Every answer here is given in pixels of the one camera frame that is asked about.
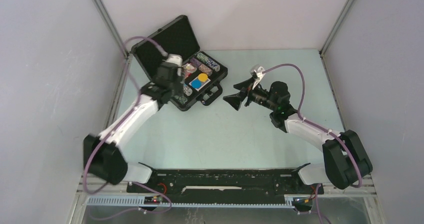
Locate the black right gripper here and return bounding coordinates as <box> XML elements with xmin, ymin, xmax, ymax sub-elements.
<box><xmin>223</xmin><ymin>76</ymin><xmax>278</xmax><ymax>111</ymax></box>

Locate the blue round button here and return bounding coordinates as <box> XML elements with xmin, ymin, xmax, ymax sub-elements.
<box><xmin>190</xmin><ymin>79</ymin><xmax>203</xmax><ymax>89</ymax></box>

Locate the yellow round button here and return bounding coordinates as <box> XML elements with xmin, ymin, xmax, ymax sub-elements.
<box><xmin>197</xmin><ymin>73</ymin><xmax>209</xmax><ymax>82</ymax></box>

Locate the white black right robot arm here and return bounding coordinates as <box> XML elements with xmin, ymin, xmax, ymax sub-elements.
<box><xmin>223</xmin><ymin>78</ymin><xmax>373</xmax><ymax>193</ymax></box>

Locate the black poker set case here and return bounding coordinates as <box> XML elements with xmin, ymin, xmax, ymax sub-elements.
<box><xmin>131</xmin><ymin>15</ymin><xmax>228</xmax><ymax>111</ymax></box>

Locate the red playing card deck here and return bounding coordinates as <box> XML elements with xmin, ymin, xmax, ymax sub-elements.
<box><xmin>184</xmin><ymin>67</ymin><xmax>197</xmax><ymax>79</ymax></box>

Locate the clear round dealer button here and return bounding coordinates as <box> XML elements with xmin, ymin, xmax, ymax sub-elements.
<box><xmin>184</xmin><ymin>63</ymin><xmax>197</xmax><ymax>73</ymax></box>

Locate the light blue grey chip row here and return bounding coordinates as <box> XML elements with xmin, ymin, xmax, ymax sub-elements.
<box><xmin>183</xmin><ymin>84</ymin><xmax>193</xmax><ymax>96</ymax></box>

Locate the purple orange chip row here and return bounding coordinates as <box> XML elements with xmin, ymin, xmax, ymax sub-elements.
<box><xmin>189</xmin><ymin>58</ymin><xmax>213</xmax><ymax>76</ymax></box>

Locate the green blue chip row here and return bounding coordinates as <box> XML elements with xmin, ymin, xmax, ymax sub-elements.
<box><xmin>196</xmin><ymin>52</ymin><xmax>221</xmax><ymax>72</ymax></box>

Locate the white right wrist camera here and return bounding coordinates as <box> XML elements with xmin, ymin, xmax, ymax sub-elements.
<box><xmin>250</xmin><ymin>64</ymin><xmax>265</xmax><ymax>90</ymax></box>

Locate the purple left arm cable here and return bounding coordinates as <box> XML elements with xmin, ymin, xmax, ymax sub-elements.
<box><xmin>82</xmin><ymin>36</ymin><xmax>173</xmax><ymax>222</ymax></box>

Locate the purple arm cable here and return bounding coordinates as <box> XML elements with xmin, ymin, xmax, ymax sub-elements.
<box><xmin>82</xmin><ymin>36</ymin><xmax>173</xmax><ymax>222</ymax></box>
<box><xmin>261</xmin><ymin>63</ymin><xmax>364</xmax><ymax>224</ymax></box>

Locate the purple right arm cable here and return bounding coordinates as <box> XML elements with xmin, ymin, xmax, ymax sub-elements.
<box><xmin>261</xmin><ymin>63</ymin><xmax>364</xmax><ymax>224</ymax></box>

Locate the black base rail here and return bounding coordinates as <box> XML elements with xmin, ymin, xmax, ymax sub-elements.
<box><xmin>146</xmin><ymin>169</ymin><xmax>324</xmax><ymax>206</ymax></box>

